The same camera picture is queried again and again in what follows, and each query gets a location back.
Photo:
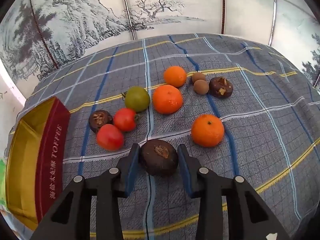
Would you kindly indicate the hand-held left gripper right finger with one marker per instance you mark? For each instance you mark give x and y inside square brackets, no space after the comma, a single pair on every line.
[186,172]

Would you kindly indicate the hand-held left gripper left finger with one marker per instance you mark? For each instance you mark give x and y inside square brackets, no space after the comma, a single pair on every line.
[132,170]

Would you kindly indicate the dark brown water chestnut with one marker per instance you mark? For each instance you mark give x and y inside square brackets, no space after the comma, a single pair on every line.
[159,157]
[100,120]
[221,87]

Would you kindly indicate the red tomato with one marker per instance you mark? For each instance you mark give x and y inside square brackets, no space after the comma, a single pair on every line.
[110,137]
[125,119]

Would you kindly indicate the orange mandarin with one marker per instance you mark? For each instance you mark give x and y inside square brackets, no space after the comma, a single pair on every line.
[167,99]
[207,130]
[175,76]

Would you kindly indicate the green tomato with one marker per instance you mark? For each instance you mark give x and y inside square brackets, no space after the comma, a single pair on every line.
[137,99]

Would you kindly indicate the red tin box gold interior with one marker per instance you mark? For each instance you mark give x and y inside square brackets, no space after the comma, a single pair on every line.
[50,155]

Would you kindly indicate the brown longan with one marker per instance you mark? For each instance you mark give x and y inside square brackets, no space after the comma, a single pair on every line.
[198,76]
[201,87]

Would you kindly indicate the blue plaid bed sheet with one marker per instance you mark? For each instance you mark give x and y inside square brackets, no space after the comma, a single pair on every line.
[250,142]

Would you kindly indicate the green wet wipes packet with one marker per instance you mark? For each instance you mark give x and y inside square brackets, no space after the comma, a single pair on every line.
[2,180]

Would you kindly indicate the ink landscape painted screen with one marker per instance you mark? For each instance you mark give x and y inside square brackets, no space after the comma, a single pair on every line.
[75,17]

